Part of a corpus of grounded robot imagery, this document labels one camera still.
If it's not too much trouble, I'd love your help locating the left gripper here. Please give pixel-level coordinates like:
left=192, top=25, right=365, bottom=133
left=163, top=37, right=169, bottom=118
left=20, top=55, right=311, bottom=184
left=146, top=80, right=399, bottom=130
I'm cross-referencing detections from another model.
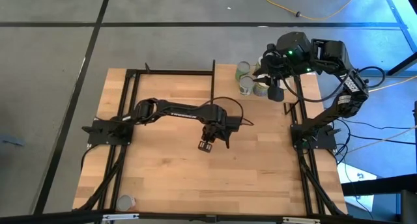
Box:
left=200, top=115, right=244, bottom=150

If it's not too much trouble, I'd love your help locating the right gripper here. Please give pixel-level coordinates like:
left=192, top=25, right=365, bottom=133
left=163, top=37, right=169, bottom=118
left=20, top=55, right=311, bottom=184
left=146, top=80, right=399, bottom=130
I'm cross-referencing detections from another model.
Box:
left=252, top=48, right=287, bottom=89

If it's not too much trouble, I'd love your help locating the blue cherries can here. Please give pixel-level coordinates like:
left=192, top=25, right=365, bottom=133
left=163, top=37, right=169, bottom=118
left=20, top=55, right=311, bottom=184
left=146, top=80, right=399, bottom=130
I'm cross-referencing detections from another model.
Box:
left=253, top=74, right=270, bottom=98

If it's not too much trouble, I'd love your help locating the white vegetable can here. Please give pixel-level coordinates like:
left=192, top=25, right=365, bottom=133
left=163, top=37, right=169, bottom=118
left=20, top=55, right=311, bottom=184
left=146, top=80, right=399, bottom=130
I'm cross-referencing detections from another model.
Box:
left=238, top=76, right=255, bottom=97

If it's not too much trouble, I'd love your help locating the green can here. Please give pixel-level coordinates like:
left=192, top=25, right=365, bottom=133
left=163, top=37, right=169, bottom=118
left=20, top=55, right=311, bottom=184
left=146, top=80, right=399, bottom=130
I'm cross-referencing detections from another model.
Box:
left=235, top=61, right=252, bottom=81

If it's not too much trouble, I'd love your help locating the orange patterned can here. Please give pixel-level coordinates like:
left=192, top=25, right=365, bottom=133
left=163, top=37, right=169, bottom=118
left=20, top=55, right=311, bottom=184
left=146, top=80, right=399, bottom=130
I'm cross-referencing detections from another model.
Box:
left=115, top=193, right=137, bottom=212

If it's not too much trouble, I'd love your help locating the white paper sheet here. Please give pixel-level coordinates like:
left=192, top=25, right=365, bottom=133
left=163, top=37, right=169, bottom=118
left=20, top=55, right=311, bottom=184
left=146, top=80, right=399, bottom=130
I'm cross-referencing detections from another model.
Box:
left=337, top=160, right=377, bottom=214

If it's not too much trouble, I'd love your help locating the black stand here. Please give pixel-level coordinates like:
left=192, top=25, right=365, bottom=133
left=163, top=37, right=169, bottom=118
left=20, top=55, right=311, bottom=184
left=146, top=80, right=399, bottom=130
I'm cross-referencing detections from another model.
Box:
left=341, top=173, right=417, bottom=224

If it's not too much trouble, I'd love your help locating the black crossbar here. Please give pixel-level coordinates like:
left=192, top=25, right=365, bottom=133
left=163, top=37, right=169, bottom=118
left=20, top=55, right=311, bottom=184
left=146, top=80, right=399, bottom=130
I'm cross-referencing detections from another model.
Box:
left=0, top=210, right=417, bottom=224

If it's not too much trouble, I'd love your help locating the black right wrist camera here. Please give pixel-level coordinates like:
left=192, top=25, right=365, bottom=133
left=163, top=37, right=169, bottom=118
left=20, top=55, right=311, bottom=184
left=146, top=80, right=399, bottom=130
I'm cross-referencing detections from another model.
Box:
left=268, top=86, right=285, bottom=103

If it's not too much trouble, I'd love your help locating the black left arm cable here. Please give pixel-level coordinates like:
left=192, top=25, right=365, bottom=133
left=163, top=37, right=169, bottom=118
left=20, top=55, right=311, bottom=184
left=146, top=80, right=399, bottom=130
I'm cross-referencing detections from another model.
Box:
left=208, top=96, right=255, bottom=127

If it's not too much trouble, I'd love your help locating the black right camera cable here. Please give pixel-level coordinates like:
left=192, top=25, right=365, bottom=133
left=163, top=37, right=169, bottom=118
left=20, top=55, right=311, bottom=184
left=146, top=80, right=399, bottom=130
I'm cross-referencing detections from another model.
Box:
left=281, top=67, right=356, bottom=104

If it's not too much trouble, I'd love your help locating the yellow floor cable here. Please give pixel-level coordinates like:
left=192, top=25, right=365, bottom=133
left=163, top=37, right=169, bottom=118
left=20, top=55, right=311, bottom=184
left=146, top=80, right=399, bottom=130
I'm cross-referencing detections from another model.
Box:
left=261, top=0, right=362, bottom=22

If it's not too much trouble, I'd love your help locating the black aluminium table frame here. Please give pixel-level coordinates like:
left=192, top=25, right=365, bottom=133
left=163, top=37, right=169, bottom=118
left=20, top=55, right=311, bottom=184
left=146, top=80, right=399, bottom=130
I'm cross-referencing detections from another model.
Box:
left=73, top=67, right=348, bottom=218

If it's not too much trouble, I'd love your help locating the black floor cable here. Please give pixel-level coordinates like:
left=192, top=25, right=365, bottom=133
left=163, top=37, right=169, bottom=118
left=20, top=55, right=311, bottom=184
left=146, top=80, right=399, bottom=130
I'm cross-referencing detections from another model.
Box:
left=335, top=116, right=417, bottom=145

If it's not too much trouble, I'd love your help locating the yellow extension cord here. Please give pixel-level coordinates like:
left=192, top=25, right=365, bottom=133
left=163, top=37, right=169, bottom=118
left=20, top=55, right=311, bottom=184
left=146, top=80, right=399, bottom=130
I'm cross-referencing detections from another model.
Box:
left=367, top=74, right=417, bottom=94

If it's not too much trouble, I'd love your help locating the beige floor cable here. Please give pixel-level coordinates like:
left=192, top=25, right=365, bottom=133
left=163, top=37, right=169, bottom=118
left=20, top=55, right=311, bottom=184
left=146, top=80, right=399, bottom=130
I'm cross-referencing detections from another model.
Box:
left=345, top=125, right=417, bottom=155

